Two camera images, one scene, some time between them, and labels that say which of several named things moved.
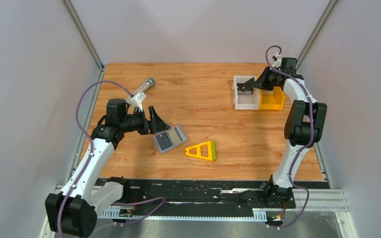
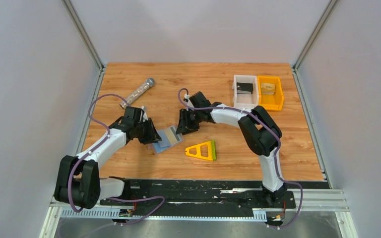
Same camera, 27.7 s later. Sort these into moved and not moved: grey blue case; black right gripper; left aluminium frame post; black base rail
Moved: black right gripper
Not moved: black base rail; left aluminium frame post; grey blue case
